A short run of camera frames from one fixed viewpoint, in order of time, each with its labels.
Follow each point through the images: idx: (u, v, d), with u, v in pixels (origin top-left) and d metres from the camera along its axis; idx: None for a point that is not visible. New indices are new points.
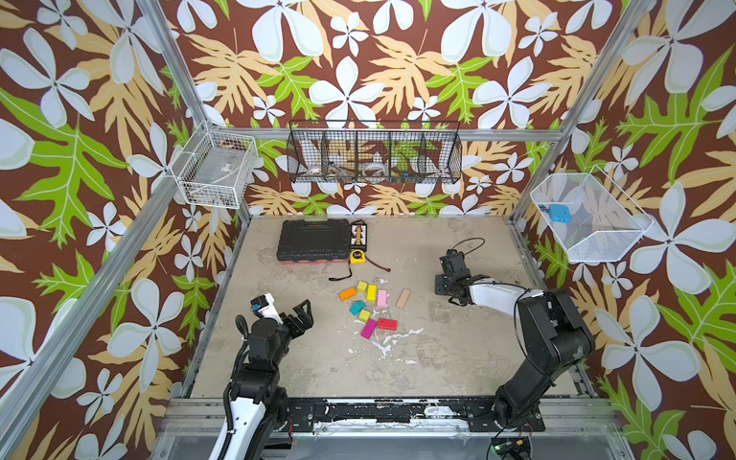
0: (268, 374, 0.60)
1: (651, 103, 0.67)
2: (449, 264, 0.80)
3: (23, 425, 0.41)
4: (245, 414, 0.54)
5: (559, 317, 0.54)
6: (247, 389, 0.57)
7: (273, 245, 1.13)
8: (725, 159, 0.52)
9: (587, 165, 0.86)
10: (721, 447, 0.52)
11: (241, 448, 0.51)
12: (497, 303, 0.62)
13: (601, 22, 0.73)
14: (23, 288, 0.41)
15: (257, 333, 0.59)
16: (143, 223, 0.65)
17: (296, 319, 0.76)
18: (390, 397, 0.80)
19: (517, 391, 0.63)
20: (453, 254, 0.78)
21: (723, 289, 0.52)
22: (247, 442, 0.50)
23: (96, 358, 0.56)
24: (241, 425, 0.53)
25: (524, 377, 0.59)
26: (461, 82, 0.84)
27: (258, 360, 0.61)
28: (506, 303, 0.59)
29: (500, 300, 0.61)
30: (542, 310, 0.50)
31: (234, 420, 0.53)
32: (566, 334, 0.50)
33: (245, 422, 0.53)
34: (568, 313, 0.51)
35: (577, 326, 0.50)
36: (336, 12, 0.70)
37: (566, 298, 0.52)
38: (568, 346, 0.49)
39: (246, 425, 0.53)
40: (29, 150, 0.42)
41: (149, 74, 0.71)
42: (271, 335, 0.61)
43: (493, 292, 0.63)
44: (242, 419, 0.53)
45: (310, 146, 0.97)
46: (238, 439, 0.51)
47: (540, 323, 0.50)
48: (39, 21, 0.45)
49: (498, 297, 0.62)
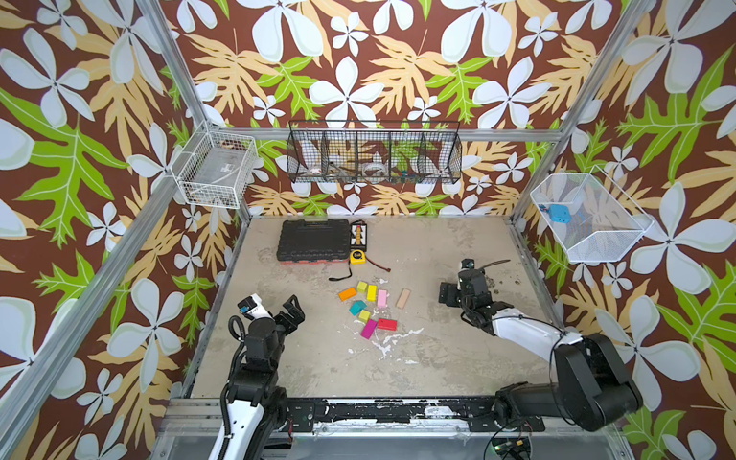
0: (266, 375, 0.59)
1: (651, 103, 0.67)
2: (470, 285, 0.72)
3: (23, 425, 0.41)
4: (242, 418, 0.53)
5: (600, 366, 0.48)
6: (244, 391, 0.56)
7: (273, 245, 1.13)
8: (725, 159, 0.52)
9: (587, 164, 0.86)
10: (721, 447, 0.52)
11: (241, 450, 0.51)
12: (525, 340, 0.57)
13: (602, 22, 0.73)
14: (23, 288, 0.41)
15: (253, 333, 0.58)
16: (143, 223, 0.65)
17: (287, 315, 0.71)
18: (390, 397, 0.80)
19: (526, 402, 0.61)
20: (474, 273, 0.71)
21: (723, 289, 0.52)
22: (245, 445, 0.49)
23: (96, 358, 0.56)
24: (239, 428, 0.52)
25: (539, 392, 0.57)
26: (461, 82, 0.84)
27: (256, 361, 0.60)
28: (536, 345, 0.54)
29: (530, 339, 0.55)
30: (585, 361, 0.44)
31: (230, 424, 0.52)
32: (612, 391, 0.44)
33: (241, 424, 0.52)
34: (610, 364, 0.45)
35: (623, 379, 0.44)
36: (336, 12, 0.70)
37: (609, 347, 0.46)
38: (615, 405, 0.43)
39: (242, 426, 0.52)
40: (29, 149, 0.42)
41: (149, 74, 0.71)
42: (267, 334, 0.59)
43: (519, 330, 0.58)
44: (241, 422, 0.52)
45: (310, 146, 0.97)
46: (235, 443, 0.50)
47: (582, 376, 0.44)
48: (40, 21, 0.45)
49: (527, 336, 0.56)
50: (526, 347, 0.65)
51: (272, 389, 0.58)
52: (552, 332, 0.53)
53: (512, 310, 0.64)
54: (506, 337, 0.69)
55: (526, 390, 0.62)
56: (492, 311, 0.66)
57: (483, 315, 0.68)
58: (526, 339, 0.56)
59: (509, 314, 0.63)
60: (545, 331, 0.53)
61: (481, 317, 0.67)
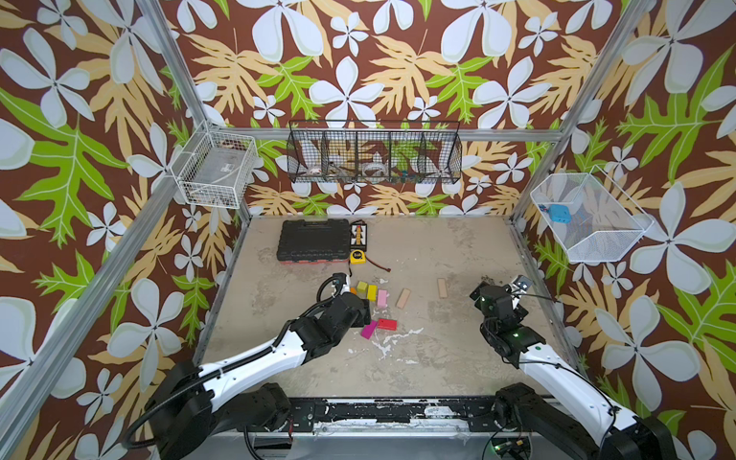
0: (326, 339, 0.59)
1: (651, 103, 0.67)
2: (494, 307, 0.65)
3: (23, 425, 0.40)
4: (290, 351, 0.53)
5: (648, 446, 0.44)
6: (303, 333, 0.57)
7: (273, 245, 1.13)
8: (725, 158, 0.52)
9: (587, 164, 0.86)
10: (721, 447, 0.52)
11: (266, 366, 0.50)
12: (558, 393, 0.52)
13: (601, 22, 0.73)
14: (23, 288, 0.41)
15: (344, 300, 0.60)
16: (143, 224, 0.65)
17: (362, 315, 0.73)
18: (390, 397, 0.80)
19: (536, 425, 0.60)
20: (500, 294, 0.63)
21: (723, 289, 0.52)
22: (271, 367, 0.51)
23: (96, 358, 0.56)
24: (279, 353, 0.52)
25: (558, 428, 0.54)
26: (461, 82, 0.84)
27: (328, 323, 0.62)
28: (570, 404, 0.49)
29: (566, 397, 0.50)
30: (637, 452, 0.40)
31: (280, 343, 0.53)
32: None
33: (287, 355, 0.53)
34: (661, 451, 0.41)
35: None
36: (336, 12, 0.70)
37: (663, 433, 0.41)
38: None
39: (287, 356, 0.53)
40: (28, 149, 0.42)
41: (149, 74, 0.71)
42: (356, 311, 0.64)
43: (555, 381, 0.52)
44: (284, 349, 0.53)
45: (310, 146, 0.97)
46: (271, 358, 0.51)
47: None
48: (40, 21, 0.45)
49: (563, 392, 0.50)
50: (558, 398, 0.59)
51: (310, 356, 0.59)
52: (600, 403, 0.46)
53: (546, 352, 0.56)
54: (533, 378, 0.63)
55: (540, 416, 0.59)
56: (521, 344, 0.59)
57: (509, 343, 0.60)
58: (561, 394, 0.51)
59: (545, 359, 0.55)
60: (590, 400, 0.47)
61: (505, 345, 0.61)
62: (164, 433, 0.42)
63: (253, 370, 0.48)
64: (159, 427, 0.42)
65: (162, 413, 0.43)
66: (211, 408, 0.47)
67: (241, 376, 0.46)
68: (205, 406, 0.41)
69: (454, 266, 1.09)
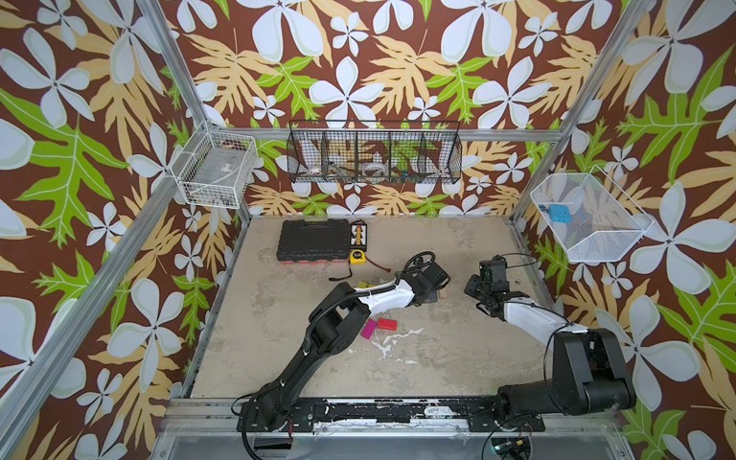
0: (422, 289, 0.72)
1: (651, 102, 0.67)
2: (488, 273, 0.75)
3: (23, 425, 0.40)
4: (406, 289, 0.69)
5: (600, 360, 0.49)
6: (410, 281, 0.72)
7: (273, 245, 1.13)
8: (725, 159, 0.52)
9: (587, 164, 0.86)
10: (721, 448, 0.52)
11: (388, 301, 0.65)
12: (532, 328, 0.58)
13: (602, 22, 0.73)
14: (23, 288, 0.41)
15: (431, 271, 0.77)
16: (143, 224, 0.65)
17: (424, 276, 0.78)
18: (390, 397, 0.80)
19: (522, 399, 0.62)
20: (494, 261, 0.73)
21: (723, 289, 0.52)
22: (389, 303, 0.66)
23: (96, 358, 0.56)
24: (400, 290, 0.67)
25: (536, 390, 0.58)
26: (461, 82, 0.84)
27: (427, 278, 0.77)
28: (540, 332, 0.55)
29: (535, 326, 0.57)
30: (583, 353, 0.45)
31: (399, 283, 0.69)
32: (604, 381, 0.45)
33: (403, 292, 0.68)
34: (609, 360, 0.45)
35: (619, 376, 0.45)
36: (336, 12, 0.70)
37: (613, 343, 0.46)
38: (603, 395, 0.44)
39: (402, 294, 0.67)
40: (29, 149, 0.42)
41: (149, 74, 0.71)
42: (447, 277, 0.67)
43: (527, 317, 0.59)
44: (402, 289, 0.68)
45: (310, 146, 0.97)
46: (392, 293, 0.65)
47: (576, 365, 0.45)
48: (40, 21, 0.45)
49: (534, 324, 0.57)
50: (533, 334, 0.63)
51: (413, 303, 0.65)
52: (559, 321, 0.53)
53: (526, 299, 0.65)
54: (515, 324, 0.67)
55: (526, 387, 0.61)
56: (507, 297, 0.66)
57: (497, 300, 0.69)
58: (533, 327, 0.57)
59: (522, 301, 0.64)
60: (552, 319, 0.54)
61: (494, 301, 0.69)
62: (333, 335, 0.57)
63: (386, 299, 0.63)
64: (326, 333, 0.57)
65: (324, 322, 0.59)
66: (369, 317, 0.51)
67: (380, 299, 0.62)
68: (365, 313, 0.55)
69: (454, 266, 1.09)
